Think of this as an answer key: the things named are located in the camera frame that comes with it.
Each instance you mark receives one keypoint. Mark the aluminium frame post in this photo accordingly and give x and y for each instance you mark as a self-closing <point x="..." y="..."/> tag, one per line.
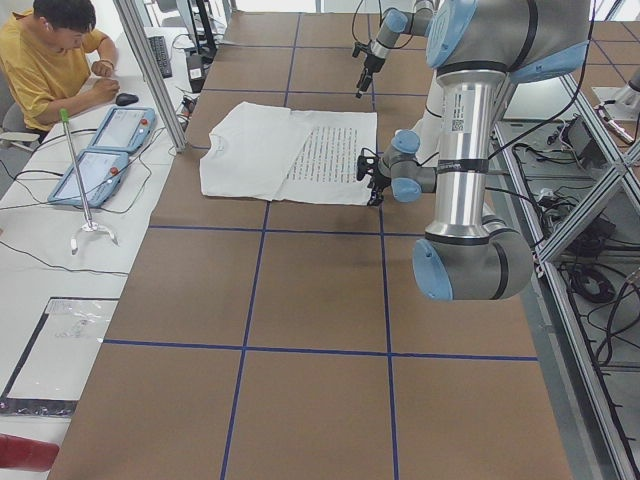
<point x="136" y="35"/>

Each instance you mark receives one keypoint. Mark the blue teach pendant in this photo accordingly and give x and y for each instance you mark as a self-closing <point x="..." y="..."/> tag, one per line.
<point x="124" y="129"/>
<point x="102" y="172"/>

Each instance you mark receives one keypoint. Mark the red cylinder object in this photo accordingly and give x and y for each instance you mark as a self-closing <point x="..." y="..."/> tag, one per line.
<point x="26" y="454"/>

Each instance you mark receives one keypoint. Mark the black computer mouse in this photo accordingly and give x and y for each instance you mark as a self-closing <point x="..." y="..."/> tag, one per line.
<point x="125" y="99"/>

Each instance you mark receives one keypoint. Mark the green-tipped metal stand rod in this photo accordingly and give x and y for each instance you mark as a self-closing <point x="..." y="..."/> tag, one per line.
<point x="90" y="226"/>

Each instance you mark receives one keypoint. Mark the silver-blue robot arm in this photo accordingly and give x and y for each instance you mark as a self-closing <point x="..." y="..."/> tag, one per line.
<point x="473" y="48"/>
<point x="393" y="24"/>

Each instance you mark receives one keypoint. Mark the clear plastic bag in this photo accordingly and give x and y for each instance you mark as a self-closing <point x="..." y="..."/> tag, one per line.
<point x="52" y="371"/>

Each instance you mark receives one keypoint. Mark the white long-sleeve printed shirt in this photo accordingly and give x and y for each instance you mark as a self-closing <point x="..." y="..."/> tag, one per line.
<point x="275" y="153"/>

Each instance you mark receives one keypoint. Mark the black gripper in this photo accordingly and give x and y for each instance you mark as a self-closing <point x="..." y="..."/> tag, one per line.
<point x="370" y="63"/>
<point x="376" y="180"/>

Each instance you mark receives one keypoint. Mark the black keyboard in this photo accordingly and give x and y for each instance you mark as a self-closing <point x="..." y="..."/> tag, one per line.
<point x="160" y="52"/>

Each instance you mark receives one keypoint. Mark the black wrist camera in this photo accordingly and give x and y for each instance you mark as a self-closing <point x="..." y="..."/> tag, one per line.
<point x="365" y="163"/>
<point x="360" y="47"/>

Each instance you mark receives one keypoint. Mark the upper blue teach pendant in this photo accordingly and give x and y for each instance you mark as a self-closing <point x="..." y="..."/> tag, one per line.
<point x="124" y="129"/>

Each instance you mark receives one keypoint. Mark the person in yellow shirt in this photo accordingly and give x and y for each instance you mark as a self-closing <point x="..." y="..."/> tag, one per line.
<point x="53" y="57"/>

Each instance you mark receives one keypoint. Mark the lower blue teach pendant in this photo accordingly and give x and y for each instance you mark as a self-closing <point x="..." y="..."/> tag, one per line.
<point x="102" y="172"/>

